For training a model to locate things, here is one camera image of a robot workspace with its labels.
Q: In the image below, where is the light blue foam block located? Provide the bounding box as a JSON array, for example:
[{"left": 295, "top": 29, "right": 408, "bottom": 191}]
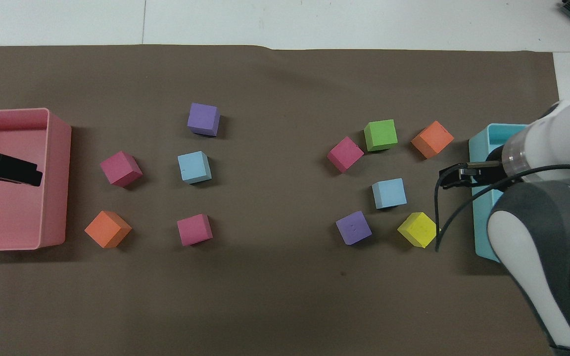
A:
[
  {"left": 177, "top": 151, "right": 212, "bottom": 185},
  {"left": 372, "top": 178, "right": 407, "bottom": 210}
]

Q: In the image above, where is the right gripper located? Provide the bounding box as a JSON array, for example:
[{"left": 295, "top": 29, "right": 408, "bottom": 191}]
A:
[{"left": 465, "top": 145, "right": 509, "bottom": 192}]

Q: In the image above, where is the purple foam block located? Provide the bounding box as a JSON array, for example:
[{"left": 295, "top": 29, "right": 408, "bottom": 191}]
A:
[
  {"left": 335, "top": 211, "right": 372, "bottom": 246},
  {"left": 188, "top": 103, "right": 221, "bottom": 136}
]

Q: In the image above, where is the orange foam block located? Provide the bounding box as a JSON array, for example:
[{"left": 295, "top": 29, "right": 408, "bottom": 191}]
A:
[
  {"left": 411, "top": 121, "right": 455, "bottom": 159},
  {"left": 85, "top": 211, "right": 132, "bottom": 249}
]

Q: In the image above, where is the cyan plastic bin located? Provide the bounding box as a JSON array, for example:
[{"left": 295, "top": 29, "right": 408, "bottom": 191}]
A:
[{"left": 469, "top": 124, "right": 530, "bottom": 263}]

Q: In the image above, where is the black cable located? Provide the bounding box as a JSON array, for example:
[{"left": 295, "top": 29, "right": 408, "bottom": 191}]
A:
[{"left": 433, "top": 163, "right": 570, "bottom": 253}]

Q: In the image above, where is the pink foam block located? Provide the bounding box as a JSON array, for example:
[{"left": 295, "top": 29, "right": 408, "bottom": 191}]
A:
[
  {"left": 100, "top": 151, "right": 143, "bottom": 188},
  {"left": 327, "top": 136, "right": 365, "bottom": 173},
  {"left": 177, "top": 214, "right": 213, "bottom": 247}
]

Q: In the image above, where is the green foam block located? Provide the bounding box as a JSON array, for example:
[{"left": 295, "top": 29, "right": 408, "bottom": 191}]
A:
[{"left": 364, "top": 119, "right": 398, "bottom": 152}]

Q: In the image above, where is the pink plastic bin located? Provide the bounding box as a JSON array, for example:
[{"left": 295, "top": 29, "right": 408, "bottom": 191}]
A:
[{"left": 0, "top": 108, "right": 72, "bottom": 252}]

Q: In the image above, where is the yellow foam block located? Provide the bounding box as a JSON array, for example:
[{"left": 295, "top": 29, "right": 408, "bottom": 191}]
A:
[{"left": 397, "top": 212, "right": 439, "bottom": 248}]

